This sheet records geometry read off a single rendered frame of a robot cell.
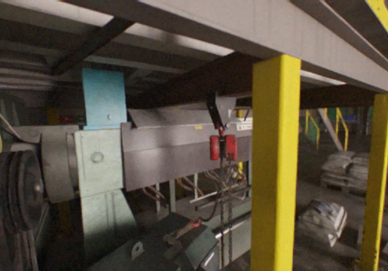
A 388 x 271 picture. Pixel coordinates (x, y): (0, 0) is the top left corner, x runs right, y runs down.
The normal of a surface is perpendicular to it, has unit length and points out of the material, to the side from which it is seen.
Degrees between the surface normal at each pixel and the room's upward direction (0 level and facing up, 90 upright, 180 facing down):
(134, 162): 90
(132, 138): 78
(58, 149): 66
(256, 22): 90
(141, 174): 90
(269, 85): 90
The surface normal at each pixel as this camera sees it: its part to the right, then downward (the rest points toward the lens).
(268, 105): -0.83, 0.08
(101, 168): 0.56, 0.07
